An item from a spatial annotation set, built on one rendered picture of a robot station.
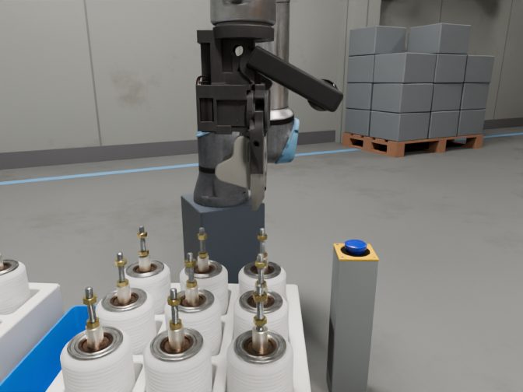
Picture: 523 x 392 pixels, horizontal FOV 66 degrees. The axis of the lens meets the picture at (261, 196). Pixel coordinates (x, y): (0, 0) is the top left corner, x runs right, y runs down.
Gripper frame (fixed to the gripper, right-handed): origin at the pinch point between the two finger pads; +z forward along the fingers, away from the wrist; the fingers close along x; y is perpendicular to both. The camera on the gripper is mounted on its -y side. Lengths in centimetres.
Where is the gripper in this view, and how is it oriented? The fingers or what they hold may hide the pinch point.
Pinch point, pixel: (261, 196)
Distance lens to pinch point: 51.4
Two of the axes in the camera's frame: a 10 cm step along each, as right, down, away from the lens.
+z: 0.0, 9.6, 2.8
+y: -10.0, -0.2, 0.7
